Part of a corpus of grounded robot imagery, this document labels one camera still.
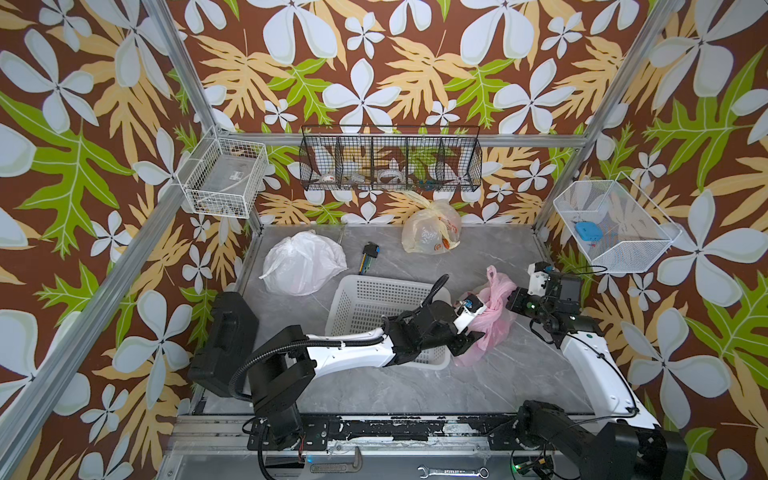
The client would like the pink apple-print plastic bag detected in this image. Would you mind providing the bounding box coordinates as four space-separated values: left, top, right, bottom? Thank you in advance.
454 265 517 367

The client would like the white perforated plastic basket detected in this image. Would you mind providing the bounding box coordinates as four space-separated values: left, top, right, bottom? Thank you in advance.
316 275 432 377

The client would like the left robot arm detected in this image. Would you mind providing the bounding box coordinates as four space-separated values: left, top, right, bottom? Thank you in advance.
228 294 487 449

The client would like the yellow orange-print plastic bag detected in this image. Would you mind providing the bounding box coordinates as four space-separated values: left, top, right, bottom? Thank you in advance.
401 192 462 255

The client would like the white plastic bag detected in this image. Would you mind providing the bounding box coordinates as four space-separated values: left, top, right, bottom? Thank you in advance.
260 230 348 296

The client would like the blue object in basket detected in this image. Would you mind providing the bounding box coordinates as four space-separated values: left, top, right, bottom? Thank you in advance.
574 221 604 244

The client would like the silver wrench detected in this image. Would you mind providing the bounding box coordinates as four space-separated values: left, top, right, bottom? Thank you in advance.
417 465 490 479

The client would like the black tool case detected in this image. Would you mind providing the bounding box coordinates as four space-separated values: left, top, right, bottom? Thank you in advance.
188 292 259 398

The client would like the white wire basket right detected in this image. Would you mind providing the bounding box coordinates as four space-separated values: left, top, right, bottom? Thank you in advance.
554 173 682 275

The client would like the white wire basket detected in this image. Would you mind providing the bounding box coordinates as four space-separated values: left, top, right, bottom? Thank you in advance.
178 131 269 219
554 173 682 275

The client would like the small black connector with wires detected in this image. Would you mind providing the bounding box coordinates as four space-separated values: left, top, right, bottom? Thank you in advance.
358 242 380 275

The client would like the aluminium frame post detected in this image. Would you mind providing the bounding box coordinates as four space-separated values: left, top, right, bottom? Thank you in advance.
532 0 685 232

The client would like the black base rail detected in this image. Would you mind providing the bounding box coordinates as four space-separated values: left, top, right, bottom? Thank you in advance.
247 412 524 452

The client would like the black wire wall basket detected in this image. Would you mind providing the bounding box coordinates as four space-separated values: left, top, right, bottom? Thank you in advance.
299 124 483 192

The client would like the white wire basket left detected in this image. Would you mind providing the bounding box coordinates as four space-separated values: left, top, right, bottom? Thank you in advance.
178 131 269 219

